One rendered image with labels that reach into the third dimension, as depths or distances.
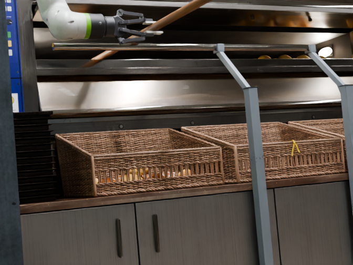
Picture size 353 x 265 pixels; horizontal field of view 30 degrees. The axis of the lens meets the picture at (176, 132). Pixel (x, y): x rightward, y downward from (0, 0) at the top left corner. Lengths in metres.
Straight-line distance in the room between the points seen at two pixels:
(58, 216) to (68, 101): 0.75
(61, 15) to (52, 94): 0.62
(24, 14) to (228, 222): 1.24
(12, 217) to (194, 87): 1.60
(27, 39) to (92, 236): 0.99
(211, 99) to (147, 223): 0.95
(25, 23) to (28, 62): 0.17
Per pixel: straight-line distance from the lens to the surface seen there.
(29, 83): 2.89
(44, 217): 2.31
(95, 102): 2.95
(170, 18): 2.37
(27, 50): 2.92
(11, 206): 1.78
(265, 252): 2.60
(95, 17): 2.41
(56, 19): 2.37
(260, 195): 2.58
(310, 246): 2.79
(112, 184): 2.45
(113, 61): 3.02
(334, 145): 2.94
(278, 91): 3.40
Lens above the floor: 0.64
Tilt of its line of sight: 4 degrees up
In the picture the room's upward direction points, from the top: 5 degrees counter-clockwise
